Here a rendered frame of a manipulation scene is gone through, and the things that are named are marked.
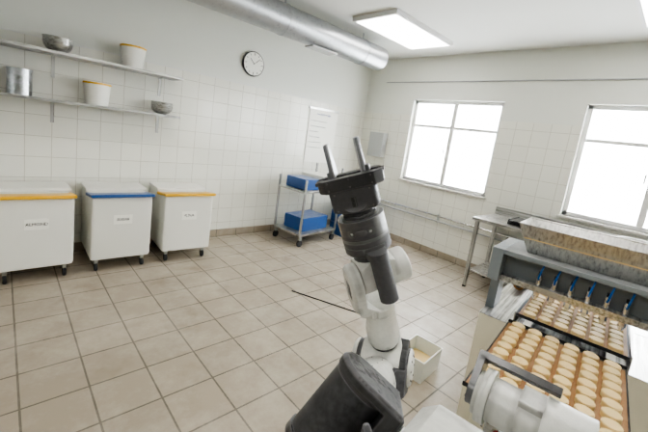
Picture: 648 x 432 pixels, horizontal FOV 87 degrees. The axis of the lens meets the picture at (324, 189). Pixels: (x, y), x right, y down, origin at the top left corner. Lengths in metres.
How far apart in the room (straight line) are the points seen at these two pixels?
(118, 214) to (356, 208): 3.36
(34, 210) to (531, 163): 5.25
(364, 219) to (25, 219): 3.36
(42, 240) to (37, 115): 1.21
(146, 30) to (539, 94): 4.65
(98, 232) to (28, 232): 0.50
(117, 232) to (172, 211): 0.54
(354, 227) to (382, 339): 0.29
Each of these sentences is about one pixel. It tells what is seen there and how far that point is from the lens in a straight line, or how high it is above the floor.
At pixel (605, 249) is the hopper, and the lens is 1.83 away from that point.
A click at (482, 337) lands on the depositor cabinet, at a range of 2.01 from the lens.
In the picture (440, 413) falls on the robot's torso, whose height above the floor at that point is 1.24.
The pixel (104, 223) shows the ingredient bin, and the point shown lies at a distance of 3.83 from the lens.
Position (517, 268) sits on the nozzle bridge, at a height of 1.09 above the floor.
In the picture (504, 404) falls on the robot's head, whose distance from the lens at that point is 0.49.
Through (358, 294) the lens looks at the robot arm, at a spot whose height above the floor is 1.32.
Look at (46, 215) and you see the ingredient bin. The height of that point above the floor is 0.59.
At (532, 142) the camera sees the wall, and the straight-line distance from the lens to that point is 5.07.
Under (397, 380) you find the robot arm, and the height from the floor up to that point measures 1.13.
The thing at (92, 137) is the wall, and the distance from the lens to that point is 4.33.
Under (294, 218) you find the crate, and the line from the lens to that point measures 4.99.
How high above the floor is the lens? 1.59
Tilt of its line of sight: 9 degrees down
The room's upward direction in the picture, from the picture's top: 8 degrees clockwise
